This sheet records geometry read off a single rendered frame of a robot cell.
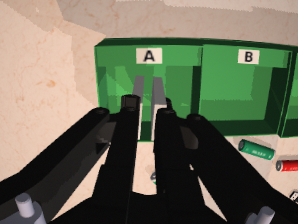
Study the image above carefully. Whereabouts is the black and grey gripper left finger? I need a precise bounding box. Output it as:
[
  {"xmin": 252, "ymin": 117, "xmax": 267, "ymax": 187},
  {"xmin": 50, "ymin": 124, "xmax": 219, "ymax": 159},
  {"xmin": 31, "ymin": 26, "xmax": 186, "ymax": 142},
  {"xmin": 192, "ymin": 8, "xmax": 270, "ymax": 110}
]
[{"xmin": 0, "ymin": 75, "xmax": 144, "ymax": 224}]

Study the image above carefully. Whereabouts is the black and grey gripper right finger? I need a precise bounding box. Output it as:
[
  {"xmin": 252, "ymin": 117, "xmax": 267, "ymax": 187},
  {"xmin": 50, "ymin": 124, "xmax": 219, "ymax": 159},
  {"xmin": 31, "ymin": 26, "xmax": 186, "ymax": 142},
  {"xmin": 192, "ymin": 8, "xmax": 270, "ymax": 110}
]
[{"xmin": 151, "ymin": 77, "xmax": 298, "ymax": 224}]

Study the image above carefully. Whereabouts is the black usb stick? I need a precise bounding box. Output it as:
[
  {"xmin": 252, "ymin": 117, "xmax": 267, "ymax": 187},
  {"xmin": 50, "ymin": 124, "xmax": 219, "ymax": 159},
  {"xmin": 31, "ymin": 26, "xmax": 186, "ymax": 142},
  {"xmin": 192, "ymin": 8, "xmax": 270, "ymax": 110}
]
[{"xmin": 289, "ymin": 191, "xmax": 298, "ymax": 202}]

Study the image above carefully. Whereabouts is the red aa battery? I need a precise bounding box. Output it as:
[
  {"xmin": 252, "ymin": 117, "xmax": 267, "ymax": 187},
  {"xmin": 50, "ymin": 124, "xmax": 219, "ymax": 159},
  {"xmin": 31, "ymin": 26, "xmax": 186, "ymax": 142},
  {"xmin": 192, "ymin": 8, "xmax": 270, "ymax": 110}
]
[{"xmin": 276, "ymin": 160, "xmax": 298, "ymax": 171}]

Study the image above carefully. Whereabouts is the green three-compartment bin rack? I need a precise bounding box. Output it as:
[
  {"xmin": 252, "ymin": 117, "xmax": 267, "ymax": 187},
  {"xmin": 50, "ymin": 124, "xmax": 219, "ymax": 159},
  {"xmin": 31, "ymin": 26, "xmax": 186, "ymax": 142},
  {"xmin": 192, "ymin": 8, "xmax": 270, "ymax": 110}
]
[{"xmin": 94, "ymin": 37, "xmax": 298, "ymax": 142}]

